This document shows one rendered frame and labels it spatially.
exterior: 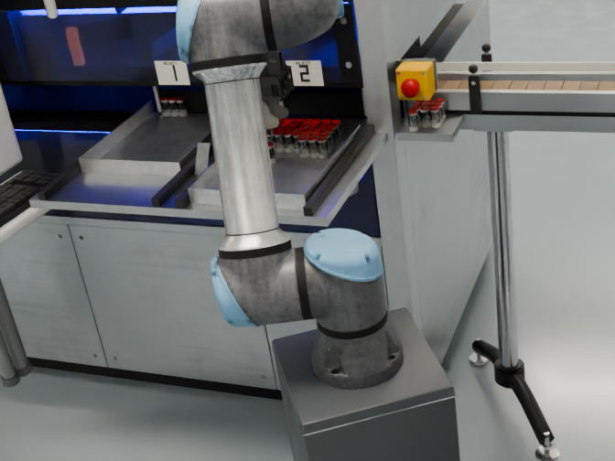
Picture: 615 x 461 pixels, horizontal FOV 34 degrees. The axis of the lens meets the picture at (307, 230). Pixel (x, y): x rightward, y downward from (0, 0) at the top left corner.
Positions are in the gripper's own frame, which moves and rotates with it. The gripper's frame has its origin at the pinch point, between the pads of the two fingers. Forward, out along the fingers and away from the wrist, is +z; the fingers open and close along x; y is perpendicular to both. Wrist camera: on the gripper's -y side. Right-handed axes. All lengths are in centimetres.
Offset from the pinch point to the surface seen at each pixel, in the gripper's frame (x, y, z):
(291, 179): -7.5, 8.5, 7.2
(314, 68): 17.7, 6.1, -7.7
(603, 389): 46, 66, 95
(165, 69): 17.5, -32.1, -7.2
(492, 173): 33, 41, 24
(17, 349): -2, -86, 68
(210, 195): -19.7, -4.1, 5.3
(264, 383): 17, -22, 85
